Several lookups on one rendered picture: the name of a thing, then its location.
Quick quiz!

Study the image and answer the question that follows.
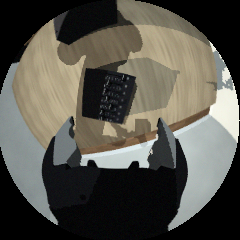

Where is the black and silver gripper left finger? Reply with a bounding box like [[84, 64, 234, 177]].
[[42, 116, 82, 205]]

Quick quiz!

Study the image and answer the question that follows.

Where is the black lighting desk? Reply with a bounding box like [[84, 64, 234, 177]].
[[82, 68, 136, 124]]

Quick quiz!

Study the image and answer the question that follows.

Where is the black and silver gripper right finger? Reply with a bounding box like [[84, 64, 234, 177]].
[[147, 118, 188, 209]]

